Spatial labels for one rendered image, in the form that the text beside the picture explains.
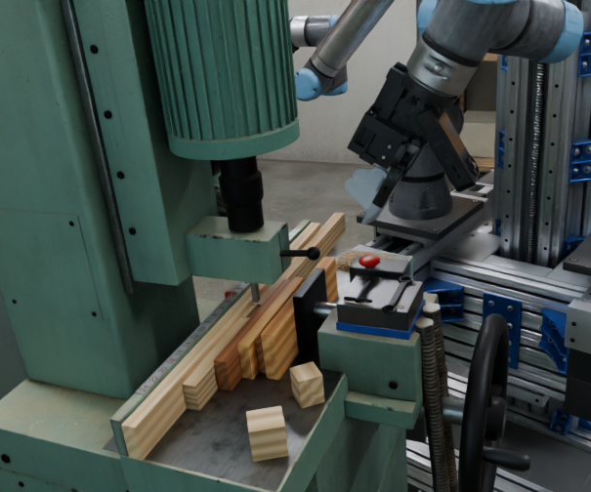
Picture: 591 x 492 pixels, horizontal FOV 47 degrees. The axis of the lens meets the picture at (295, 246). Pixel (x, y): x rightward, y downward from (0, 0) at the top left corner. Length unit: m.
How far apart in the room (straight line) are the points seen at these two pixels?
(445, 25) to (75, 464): 0.79
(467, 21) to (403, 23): 3.47
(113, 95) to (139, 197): 0.14
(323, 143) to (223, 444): 3.87
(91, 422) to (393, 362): 0.48
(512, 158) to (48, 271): 0.99
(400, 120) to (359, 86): 3.56
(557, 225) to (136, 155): 0.98
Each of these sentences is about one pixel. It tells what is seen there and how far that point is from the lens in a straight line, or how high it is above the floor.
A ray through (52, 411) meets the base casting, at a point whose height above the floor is 0.80.
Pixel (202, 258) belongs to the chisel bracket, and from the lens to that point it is 0.99.
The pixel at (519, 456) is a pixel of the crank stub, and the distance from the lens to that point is 0.89.
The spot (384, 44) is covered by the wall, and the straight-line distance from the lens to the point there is 4.32.
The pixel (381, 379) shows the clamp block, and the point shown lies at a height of 0.90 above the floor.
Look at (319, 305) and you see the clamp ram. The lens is 0.97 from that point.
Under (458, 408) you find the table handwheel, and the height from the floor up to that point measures 0.82.
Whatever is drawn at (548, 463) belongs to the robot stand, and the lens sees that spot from 1.86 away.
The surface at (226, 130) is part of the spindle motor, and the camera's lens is 0.84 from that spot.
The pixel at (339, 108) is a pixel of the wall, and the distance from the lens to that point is 4.51.
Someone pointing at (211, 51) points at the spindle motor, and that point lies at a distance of 0.82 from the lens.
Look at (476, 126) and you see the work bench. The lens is 3.80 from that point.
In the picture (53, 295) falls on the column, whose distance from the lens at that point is 1.09.
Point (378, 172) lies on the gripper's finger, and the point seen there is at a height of 1.16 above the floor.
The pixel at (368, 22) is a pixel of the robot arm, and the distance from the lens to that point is 1.57.
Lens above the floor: 1.45
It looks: 25 degrees down
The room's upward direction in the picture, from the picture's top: 6 degrees counter-clockwise
